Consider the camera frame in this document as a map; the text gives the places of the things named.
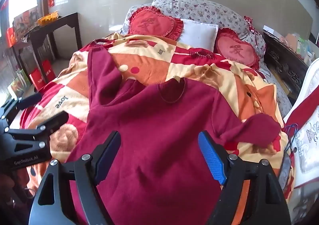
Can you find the red gift box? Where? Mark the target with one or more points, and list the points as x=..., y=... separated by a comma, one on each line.
x=37, y=79
x=49, y=70
x=10, y=36

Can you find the yellow plastic basket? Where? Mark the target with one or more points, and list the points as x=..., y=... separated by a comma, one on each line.
x=48, y=18

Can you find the orange red printed blanket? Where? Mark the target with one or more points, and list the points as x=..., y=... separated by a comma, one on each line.
x=154, y=65

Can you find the pile of colourful boxes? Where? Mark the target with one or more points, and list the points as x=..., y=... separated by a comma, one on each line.
x=25, y=20

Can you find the floral print quilt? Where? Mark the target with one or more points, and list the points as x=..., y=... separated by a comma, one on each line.
x=199, y=9

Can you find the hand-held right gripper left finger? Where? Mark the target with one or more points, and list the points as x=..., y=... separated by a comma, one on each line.
x=109, y=155

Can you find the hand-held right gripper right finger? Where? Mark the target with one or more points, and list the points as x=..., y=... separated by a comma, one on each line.
x=211, y=155

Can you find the dark wooden table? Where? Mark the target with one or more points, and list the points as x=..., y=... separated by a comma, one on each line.
x=67, y=22

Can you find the large red heart pillow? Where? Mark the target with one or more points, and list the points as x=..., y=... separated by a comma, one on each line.
x=149, y=21

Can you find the maroon sweater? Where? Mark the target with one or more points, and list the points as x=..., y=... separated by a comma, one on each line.
x=154, y=127

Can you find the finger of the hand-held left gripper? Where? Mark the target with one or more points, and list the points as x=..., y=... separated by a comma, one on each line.
x=56, y=120
x=27, y=100

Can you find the dark carved wooden headboard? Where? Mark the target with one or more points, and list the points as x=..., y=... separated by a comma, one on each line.
x=281, y=60

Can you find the red and white embroidered cloth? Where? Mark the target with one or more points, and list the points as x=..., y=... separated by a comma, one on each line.
x=309, y=145

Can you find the floral bed sheet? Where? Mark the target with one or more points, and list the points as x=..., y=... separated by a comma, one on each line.
x=276, y=87

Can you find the small red heart pillow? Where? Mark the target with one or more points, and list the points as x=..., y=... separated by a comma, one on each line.
x=234, y=50

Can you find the assorted small packets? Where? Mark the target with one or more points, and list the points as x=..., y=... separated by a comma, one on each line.
x=296, y=42

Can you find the white pillow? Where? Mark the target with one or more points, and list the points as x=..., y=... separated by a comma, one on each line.
x=199, y=32

